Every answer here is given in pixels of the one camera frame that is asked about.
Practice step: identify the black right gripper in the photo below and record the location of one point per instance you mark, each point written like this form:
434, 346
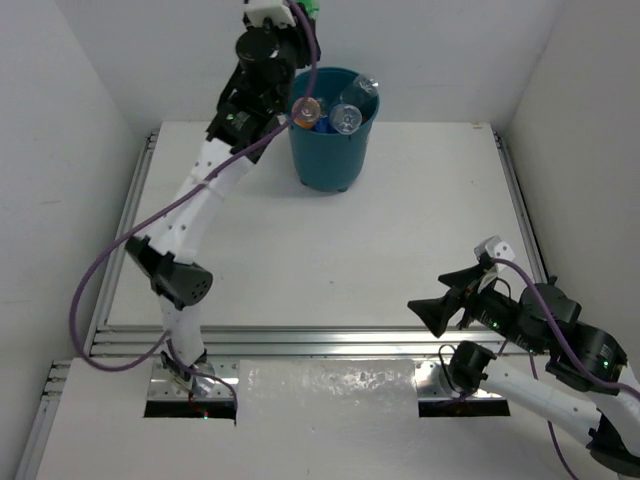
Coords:
433, 311

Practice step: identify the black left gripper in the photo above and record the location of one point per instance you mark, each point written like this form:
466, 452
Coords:
304, 38

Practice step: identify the orange label plastic bottle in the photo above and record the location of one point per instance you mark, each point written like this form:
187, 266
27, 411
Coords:
306, 112

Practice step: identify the blue label water bottle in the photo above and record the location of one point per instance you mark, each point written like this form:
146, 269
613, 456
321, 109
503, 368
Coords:
323, 126

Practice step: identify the clear crushed plastic bottle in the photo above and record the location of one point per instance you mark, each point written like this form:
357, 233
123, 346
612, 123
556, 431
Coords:
360, 91

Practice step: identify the green plastic soda bottle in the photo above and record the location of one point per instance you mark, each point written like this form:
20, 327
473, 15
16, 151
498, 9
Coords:
311, 6

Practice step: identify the clear ribbed plastic bottle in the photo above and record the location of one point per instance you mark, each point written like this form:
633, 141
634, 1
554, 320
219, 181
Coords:
345, 119

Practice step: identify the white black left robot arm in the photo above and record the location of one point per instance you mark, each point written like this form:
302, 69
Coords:
246, 120

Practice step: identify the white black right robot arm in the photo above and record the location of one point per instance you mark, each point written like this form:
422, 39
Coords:
542, 321

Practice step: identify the teal plastic bin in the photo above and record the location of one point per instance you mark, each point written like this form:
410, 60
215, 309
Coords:
330, 162

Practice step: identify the white foam front panel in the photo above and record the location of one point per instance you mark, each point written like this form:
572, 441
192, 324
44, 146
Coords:
322, 389

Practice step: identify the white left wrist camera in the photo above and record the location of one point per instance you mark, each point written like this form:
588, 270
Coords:
276, 11

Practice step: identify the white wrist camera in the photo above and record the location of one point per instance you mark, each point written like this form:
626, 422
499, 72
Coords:
494, 247
276, 11

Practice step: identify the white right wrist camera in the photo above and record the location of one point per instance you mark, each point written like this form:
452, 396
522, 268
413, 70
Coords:
494, 247

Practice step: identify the aluminium table frame rail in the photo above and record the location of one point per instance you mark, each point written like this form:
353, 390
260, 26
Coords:
305, 276

